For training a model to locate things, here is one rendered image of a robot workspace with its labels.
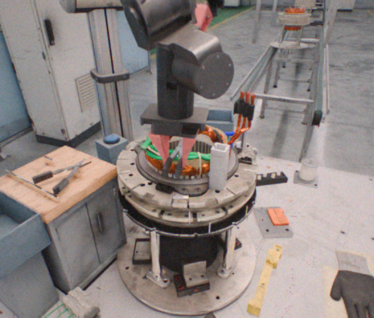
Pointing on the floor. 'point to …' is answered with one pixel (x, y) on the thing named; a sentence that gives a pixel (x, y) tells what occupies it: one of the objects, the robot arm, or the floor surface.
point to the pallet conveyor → (318, 79)
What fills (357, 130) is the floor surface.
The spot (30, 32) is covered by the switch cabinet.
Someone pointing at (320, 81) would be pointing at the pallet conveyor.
